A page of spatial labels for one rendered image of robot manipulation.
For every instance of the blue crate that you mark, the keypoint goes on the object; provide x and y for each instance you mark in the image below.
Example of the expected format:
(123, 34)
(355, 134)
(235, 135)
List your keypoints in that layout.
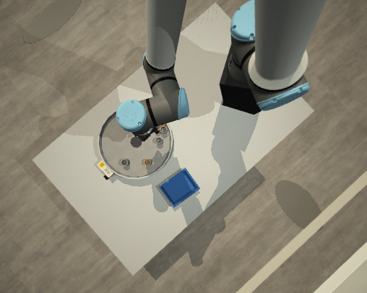
(179, 187)

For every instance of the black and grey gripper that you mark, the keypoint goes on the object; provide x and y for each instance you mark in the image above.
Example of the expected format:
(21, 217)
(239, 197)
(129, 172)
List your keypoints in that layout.
(145, 137)

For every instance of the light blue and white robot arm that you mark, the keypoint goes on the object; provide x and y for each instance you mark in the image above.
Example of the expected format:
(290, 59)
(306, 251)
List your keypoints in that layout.
(280, 35)

